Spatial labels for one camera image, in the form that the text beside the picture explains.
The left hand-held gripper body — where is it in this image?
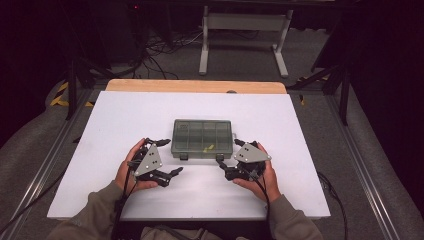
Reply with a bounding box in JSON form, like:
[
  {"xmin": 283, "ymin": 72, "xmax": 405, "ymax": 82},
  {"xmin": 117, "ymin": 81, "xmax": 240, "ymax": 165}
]
[{"xmin": 128, "ymin": 139, "xmax": 172, "ymax": 188}]

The person's lap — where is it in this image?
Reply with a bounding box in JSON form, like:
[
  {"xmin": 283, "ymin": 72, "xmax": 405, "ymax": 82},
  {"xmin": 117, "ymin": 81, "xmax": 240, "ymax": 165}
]
[{"xmin": 133, "ymin": 224, "xmax": 268, "ymax": 240}]

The left hand-held gripper cable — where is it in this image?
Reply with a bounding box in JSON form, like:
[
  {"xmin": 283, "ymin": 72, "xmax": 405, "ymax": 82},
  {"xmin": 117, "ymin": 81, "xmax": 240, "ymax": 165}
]
[{"xmin": 110, "ymin": 166, "xmax": 138, "ymax": 240}]

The right hand-held gripper cable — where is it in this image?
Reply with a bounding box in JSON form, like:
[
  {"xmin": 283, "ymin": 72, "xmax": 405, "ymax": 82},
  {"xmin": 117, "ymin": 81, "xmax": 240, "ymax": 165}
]
[{"xmin": 248, "ymin": 168, "xmax": 274, "ymax": 240}]

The aluminium floor rail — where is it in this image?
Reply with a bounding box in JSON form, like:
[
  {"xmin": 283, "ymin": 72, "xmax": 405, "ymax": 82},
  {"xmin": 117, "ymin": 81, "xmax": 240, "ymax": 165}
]
[
  {"xmin": 324, "ymin": 94, "xmax": 403, "ymax": 240},
  {"xmin": 0, "ymin": 89, "xmax": 101, "ymax": 240}
]

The yellow black hazard tape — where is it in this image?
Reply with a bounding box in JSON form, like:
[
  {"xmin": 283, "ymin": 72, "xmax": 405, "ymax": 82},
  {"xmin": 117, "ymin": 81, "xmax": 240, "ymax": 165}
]
[{"xmin": 49, "ymin": 81, "xmax": 95, "ymax": 108}]

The person's right hand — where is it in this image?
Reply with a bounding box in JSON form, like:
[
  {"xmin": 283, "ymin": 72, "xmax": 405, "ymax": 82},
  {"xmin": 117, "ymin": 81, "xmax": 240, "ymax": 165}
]
[{"xmin": 232, "ymin": 142, "xmax": 282, "ymax": 204}]

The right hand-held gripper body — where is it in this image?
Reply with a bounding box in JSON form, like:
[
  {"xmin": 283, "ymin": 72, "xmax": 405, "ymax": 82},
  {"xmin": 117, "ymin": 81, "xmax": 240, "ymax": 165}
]
[{"xmin": 224, "ymin": 141, "xmax": 273, "ymax": 183}]

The white metal frame stand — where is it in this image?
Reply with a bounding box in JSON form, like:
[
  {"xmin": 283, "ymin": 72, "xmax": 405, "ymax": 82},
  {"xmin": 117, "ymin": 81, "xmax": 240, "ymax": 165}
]
[{"xmin": 198, "ymin": 5, "xmax": 294, "ymax": 79}]

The black metal stand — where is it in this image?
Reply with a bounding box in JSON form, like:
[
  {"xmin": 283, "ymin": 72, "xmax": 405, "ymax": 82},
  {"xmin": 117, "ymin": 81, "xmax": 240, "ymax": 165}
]
[
  {"xmin": 64, "ymin": 59, "xmax": 116, "ymax": 122},
  {"xmin": 287, "ymin": 63, "xmax": 352, "ymax": 127}
]

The grey clear plastic compartment box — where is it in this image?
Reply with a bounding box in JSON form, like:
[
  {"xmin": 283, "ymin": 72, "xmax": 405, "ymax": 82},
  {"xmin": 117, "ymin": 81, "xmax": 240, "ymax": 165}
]
[{"xmin": 170, "ymin": 118, "xmax": 238, "ymax": 161}]

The hand-held gripper cable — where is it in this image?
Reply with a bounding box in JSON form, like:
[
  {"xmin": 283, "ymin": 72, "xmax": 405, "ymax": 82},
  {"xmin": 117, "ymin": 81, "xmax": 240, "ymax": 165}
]
[
  {"xmin": 248, "ymin": 168, "xmax": 274, "ymax": 240},
  {"xmin": 110, "ymin": 166, "xmax": 138, "ymax": 240}
]

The dark curtain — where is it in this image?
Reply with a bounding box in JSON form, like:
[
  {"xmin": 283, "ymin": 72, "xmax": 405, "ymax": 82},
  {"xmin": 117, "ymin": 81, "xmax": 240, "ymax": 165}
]
[
  {"xmin": 0, "ymin": 0, "xmax": 73, "ymax": 151},
  {"xmin": 333, "ymin": 0, "xmax": 424, "ymax": 214}
]

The bundle of black floor cables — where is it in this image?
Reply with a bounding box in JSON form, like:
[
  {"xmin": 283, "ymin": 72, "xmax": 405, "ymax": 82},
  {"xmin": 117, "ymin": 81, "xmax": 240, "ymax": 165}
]
[{"xmin": 133, "ymin": 29, "xmax": 205, "ymax": 80}]

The black floor cable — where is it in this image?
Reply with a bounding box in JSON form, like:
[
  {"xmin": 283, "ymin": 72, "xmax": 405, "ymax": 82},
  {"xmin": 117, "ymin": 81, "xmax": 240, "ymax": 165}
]
[
  {"xmin": 316, "ymin": 170, "xmax": 350, "ymax": 240},
  {"xmin": 0, "ymin": 171, "xmax": 66, "ymax": 231}
]

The person's left hand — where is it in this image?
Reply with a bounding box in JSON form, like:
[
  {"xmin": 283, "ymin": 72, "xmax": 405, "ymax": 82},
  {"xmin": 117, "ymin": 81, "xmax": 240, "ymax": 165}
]
[{"xmin": 114, "ymin": 137, "xmax": 160, "ymax": 193}]

